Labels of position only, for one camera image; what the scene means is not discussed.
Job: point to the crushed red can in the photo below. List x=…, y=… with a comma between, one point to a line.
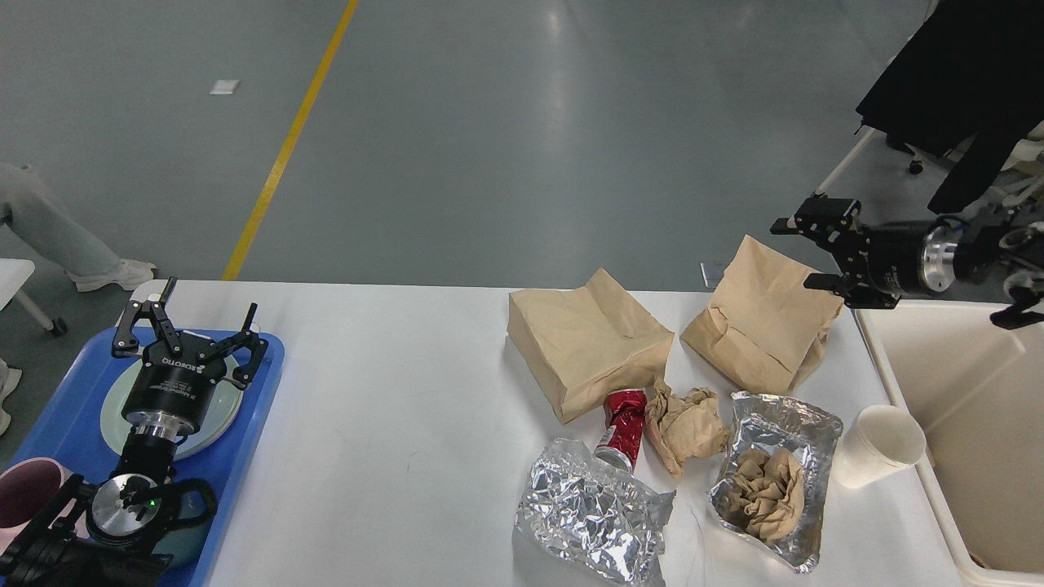
x=619, y=446

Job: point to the brown paper bag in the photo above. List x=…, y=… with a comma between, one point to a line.
x=762, y=328
x=582, y=344

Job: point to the white rolling chair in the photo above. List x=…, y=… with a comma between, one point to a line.
x=895, y=181

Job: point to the white paper cup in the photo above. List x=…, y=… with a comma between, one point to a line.
x=881, y=441

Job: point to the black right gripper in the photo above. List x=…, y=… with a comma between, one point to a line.
x=885, y=262

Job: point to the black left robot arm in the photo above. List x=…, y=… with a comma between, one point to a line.
x=103, y=534

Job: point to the black jacket on chair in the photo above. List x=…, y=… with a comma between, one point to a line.
x=972, y=72

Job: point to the crumpled brown paper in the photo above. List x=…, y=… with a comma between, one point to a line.
x=683, y=427

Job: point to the mint green plate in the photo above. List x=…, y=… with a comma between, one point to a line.
x=223, y=408

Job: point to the person in grey trousers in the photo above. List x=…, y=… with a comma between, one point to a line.
x=31, y=210

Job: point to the crumpled foil sheet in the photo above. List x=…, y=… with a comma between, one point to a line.
x=592, y=515

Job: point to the foil bag with paper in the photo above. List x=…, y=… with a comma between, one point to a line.
x=771, y=489

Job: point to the beige plastic bin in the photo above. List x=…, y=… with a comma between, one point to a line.
x=976, y=390

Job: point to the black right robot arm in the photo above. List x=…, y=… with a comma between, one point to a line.
x=996, y=245

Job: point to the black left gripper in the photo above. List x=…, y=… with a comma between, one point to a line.
x=180, y=371

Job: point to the white table at left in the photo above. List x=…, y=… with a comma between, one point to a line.
x=15, y=272

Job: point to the right brown paper bag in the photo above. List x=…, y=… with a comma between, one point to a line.
x=762, y=328

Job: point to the pink mug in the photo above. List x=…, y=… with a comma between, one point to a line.
x=26, y=489

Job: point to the white sneaker at left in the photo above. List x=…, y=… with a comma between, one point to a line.
x=11, y=377

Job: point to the left brown paper bag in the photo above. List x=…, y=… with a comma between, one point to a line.
x=582, y=344

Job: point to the blue plastic tray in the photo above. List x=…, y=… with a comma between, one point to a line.
x=68, y=431

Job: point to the dark teal mug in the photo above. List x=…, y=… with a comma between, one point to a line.
x=185, y=545

